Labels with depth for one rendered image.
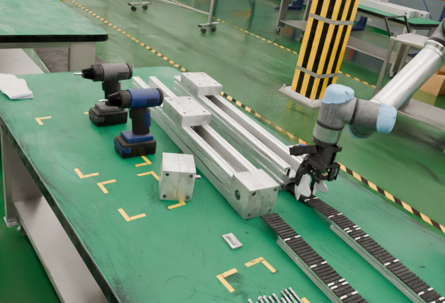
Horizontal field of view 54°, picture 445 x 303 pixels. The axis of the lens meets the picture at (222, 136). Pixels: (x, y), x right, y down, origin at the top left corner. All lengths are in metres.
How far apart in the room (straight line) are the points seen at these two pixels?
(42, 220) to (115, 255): 1.06
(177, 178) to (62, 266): 0.79
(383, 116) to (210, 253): 0.56
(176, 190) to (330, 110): 0.47
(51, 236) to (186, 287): 1.08
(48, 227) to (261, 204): 1.10
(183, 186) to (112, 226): 0.22
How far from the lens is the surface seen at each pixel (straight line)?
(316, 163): 1.25
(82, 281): 1.79
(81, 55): 2.90
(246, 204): 1.19
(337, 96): 1.19
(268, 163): 1.40
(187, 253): 1.08
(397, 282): 1.18
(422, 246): 1.38
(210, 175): 1.34
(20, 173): 2.13
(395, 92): 1.37
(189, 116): 1.46
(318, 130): 1.23
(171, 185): 1.21
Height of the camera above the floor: 1.48
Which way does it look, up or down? 25 degrees down
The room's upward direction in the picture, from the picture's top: 10 degrees clockwise
